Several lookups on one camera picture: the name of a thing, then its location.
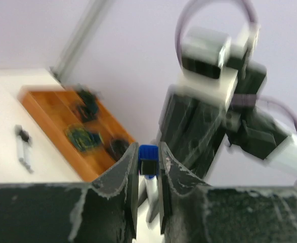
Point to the black capped marker left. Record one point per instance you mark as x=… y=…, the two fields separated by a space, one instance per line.
x=23 y=141

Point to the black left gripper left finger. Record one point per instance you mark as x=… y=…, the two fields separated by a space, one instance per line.
x=104 y=210

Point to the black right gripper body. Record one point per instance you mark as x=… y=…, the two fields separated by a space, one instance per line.
x=192 y=130

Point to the blue yellow rolled tie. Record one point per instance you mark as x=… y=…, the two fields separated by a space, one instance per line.
x=83 y=139

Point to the blue marker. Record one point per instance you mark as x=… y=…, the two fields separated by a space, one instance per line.
x=152 y=194

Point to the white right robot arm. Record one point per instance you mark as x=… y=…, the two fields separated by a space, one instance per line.
x=255 y=132

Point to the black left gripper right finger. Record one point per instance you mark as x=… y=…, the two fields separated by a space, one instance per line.
x=193 y=211

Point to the dark floral rolled tie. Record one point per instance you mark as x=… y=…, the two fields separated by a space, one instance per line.
x=117 y=147

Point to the dark rolled tie top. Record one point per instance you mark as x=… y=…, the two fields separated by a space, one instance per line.
x=88 y=97

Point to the orange wooden divider tray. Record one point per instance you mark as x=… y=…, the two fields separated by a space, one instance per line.
x=51 y=109

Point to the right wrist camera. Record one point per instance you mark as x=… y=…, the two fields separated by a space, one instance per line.
x=205 y=56

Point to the aluminium frame post right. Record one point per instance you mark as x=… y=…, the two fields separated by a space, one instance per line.
x=83 y=33

